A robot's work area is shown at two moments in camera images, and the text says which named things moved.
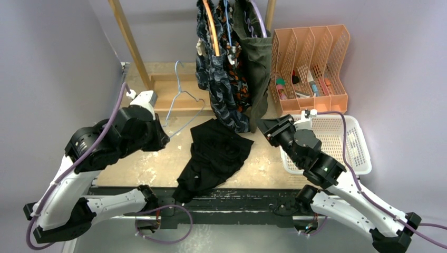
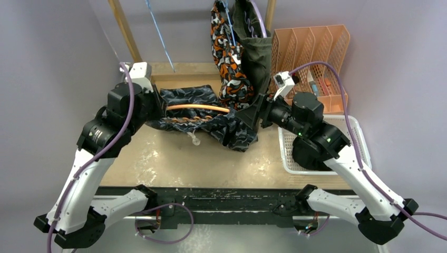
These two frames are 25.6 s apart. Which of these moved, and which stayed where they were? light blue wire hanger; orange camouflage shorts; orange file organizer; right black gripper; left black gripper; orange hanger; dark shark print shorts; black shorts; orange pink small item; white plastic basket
Moved: left black gripper; light blue wire hanger; orange hanger; right black gripper; black shorts; dark shark print shorts
Stayed: white plastic basket; orange camouflage shorts; orange file organizer; orange pink small item
